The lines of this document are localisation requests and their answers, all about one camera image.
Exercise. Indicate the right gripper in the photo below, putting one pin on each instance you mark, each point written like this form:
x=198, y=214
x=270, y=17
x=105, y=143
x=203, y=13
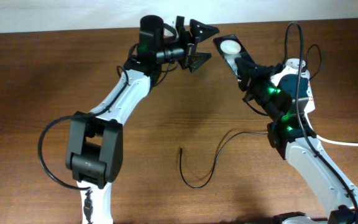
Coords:
x=255, y=74

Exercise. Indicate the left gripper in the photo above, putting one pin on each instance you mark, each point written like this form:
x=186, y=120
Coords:
x=186, y=42

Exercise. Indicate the black Galaxy flip phone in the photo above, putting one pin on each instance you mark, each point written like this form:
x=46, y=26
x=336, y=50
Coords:
x=230, y=48

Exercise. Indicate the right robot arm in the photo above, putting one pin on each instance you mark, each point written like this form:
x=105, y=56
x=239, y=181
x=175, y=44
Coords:
x=284, y=93

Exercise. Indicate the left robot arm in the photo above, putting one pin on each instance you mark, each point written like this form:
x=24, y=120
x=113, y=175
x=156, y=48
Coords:
x=95, y=143

